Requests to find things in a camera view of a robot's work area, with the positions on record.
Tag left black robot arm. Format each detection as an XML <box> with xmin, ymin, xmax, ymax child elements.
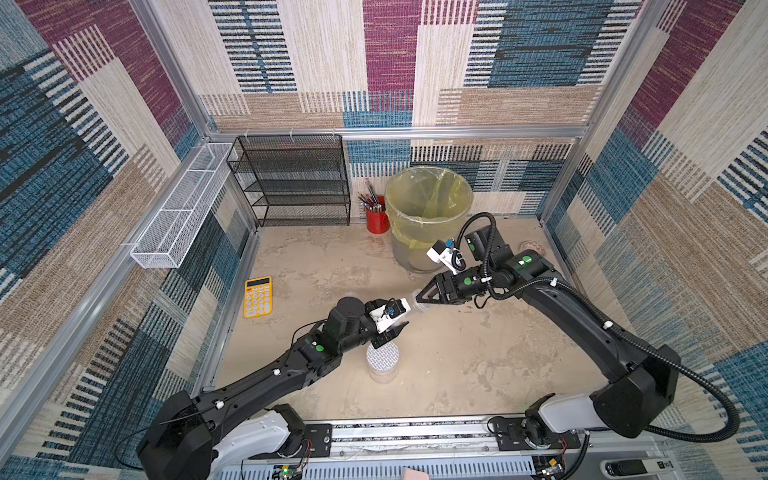
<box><xmin>136</xmin><ymin>297</ymin><xmax>413</xmax><ymax>479</ymax></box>

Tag black wire mesh shelf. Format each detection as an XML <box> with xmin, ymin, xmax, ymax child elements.
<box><xmin>228</xmin><ymin>135</ymin><xmax>351</xmax><ymax>227</ymax></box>

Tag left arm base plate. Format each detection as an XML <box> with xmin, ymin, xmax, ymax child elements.
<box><xmin>249</xmin><ymin>423</ymin><xmax>333</xmax><ymax>461</ymax></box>

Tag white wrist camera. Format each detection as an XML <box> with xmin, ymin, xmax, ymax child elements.
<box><xmin>368</xmin><ymin>298</ymin><xmax>412</xmax><ymax>334</ymax></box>
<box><xmin>427</xmin><ymin>239</ymin><xmax>466</xmax><ymax>275</ymax></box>

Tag jar with patterned white lid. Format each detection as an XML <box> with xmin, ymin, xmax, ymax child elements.
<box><xmin>366</xmin><ymin>342</ymin><xmax>400</xmax><ymax>384</ymax></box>

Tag tape roll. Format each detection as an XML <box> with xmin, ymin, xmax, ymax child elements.
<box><xmin>520</xmin><ymin>241</ymin><xmax>546</xmax><ymax>256</ymax></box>

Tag yellow calculator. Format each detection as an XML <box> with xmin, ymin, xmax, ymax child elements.
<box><xmin>243</xmin><ymin>276</ymin><xmax>273</xmax><ymax>319</ymax></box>

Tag white wire mesh basket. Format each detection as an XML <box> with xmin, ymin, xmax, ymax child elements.
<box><xmin>130</xmin><ymin>143</ymin><xmax>232</xmax><ymax>269</ymax></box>

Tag red pen holder cup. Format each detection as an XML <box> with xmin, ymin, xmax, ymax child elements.
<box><xmin>366</xmin><ymin>196</ymin><xmax>390</xmax><ymax>235</ymax></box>

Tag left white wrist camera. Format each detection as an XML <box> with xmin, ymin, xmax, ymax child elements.
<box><xmin>368</xmin><ymin>298</ymin><xmax>412</xmax><ymax>334</ymax></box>

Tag pens in red cup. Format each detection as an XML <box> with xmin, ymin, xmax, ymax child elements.
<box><xmin>357</xmin><ymin>178</ymin><xmax>386</xmax><ymax>213</ymax></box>

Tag small jar with rice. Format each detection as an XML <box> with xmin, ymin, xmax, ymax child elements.
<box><xmin>407</xmin><ymin>296</ymin><xmax>429</xmax><ymax>313</ymax></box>

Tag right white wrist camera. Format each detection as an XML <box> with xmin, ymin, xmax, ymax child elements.
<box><xmin>427</xmin><ymin>239</ymin><xmax>466</xmax><ymax>275</ymax></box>

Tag aluminium front rail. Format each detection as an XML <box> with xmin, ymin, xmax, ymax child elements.
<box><xmin>206</xmin><ymin>413</ymin><xmax>684</xmax><ymax>479</ymax></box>

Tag bin with yellow bag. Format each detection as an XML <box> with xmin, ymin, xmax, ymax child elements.
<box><xmin>385</xmin><ymin>166</ymin><xmax>473</xmax><ymax>273</ymax></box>

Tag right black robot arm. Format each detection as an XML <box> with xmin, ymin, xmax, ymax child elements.
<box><xmin>416</xmin><ymin>214</ymin><xmax>741</xmax><ymax>449</ymax></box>

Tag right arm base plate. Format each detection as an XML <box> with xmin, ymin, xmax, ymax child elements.
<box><xmin>486</xmin><ymin>416</ymin><xmax>582</xmax><ymax>451</ymax></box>

